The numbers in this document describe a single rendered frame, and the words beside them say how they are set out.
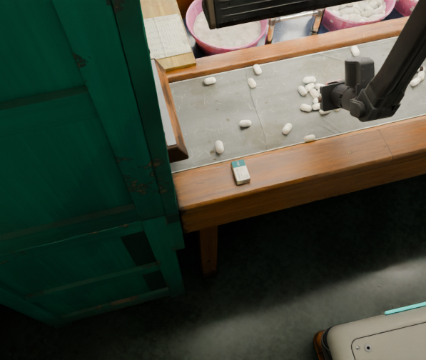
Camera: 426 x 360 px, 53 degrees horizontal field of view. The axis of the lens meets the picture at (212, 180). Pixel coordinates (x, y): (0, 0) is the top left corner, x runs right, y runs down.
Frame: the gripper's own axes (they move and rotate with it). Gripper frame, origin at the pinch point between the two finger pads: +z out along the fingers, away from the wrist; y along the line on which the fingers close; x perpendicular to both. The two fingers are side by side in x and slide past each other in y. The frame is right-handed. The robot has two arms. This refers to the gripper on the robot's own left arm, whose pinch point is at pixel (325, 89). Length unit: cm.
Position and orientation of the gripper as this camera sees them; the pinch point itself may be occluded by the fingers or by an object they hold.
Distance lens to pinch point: 122.7
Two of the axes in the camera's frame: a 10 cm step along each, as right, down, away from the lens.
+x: 1.6, 9.1, 3.8
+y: -9.7, 2.3, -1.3
